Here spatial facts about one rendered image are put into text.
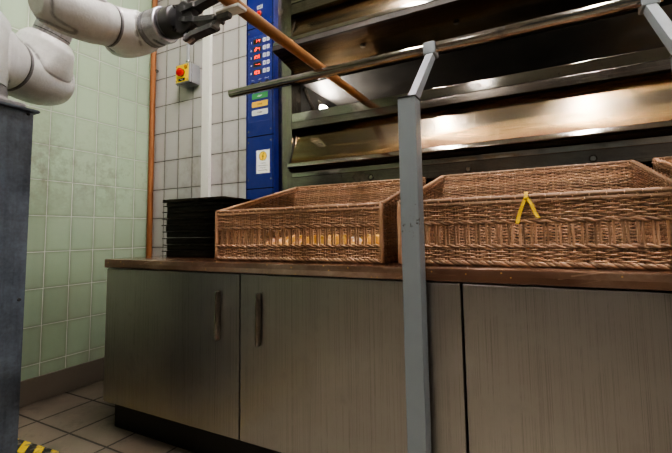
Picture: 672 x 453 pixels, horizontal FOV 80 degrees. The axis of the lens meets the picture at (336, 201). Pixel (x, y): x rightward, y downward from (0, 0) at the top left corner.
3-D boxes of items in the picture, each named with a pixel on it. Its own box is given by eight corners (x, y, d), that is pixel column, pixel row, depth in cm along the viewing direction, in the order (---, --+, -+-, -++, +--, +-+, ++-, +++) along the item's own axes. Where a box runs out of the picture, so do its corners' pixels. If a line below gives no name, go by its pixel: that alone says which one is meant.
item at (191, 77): (186, 89, 206) (186, 70, 206) (200, 85, 201) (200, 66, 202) (174, 84, 199) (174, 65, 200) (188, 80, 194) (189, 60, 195)
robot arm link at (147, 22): (166, 53, 107) (182, 48, 104) (136, 38, 98) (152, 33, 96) (167, 21, 107) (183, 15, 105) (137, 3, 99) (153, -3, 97)
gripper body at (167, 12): (180, 15, 104) (207, 6, 100) (179, 46, 103) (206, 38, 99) (155, 0, 97) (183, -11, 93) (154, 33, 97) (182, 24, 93)
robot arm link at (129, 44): (170, 56, 108) (126, 41, 96) (132, 67, 115) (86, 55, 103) (167, 15, 107) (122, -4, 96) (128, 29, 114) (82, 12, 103)
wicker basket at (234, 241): (295, 252, 166) (294, 186, 168) (431, 254, 141) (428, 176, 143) (210, 260, 122) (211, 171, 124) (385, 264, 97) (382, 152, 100)
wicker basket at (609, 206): (442, 254, 138) (439, 175, 141) (644, 256, 112) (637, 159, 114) (394, 265, 96) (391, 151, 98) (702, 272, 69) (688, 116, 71)
